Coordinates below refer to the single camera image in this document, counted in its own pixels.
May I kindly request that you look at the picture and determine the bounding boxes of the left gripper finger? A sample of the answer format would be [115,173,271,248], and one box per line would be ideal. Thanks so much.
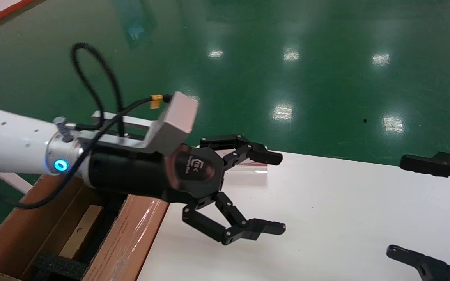
[200,135,283,170]
[182,191,287,245]

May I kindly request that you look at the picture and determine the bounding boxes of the acrylic sign with Chinese text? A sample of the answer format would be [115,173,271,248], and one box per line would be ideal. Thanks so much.
[231,162,268,174]

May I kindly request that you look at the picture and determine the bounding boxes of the large open cardboard box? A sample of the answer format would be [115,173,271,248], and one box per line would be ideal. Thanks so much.
[0,174,171,281]

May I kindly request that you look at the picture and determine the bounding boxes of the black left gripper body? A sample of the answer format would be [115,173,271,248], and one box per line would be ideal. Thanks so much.
[87,144,225,205]

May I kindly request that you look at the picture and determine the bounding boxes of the black looped cable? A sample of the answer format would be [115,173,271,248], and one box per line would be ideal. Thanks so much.
[71,42,126,137]

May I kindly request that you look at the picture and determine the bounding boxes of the black foam padding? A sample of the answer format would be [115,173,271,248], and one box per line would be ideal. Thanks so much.
[34,195,126,281]

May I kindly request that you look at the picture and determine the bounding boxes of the black cable with yellow tag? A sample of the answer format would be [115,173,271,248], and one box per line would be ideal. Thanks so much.
[0,94,173,209]

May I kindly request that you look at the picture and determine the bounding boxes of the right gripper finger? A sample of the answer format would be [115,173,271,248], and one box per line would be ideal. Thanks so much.
[386,246,450,281]
[399,152,450,194]

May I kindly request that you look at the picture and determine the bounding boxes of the small cardboard box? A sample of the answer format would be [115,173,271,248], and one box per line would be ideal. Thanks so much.
[58,205,105,259]

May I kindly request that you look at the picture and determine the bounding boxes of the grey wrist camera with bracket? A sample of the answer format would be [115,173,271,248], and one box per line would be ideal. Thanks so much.
[92,92,199,157]

